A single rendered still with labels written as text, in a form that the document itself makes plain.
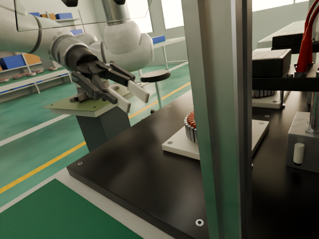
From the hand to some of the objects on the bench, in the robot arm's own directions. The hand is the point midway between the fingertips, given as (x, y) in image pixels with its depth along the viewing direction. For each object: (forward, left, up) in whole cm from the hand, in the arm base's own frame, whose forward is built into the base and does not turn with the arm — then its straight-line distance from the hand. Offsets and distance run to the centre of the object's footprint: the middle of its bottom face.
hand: (130, 96), depth 50 cm
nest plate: (+29, +16, -7) cm, 33 cm away
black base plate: (+26, +4, -10) cm, 28 cm away
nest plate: (+21, -7, -7) cm, 23 cm away
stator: (+21, -7, -6) cm, 23 cm away
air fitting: (+32, -16, -6) cm, 36 cm away
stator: (+29, +16, -6) cm, 33 cm away
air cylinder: (+34, -12, -7) cm, 37 cm away
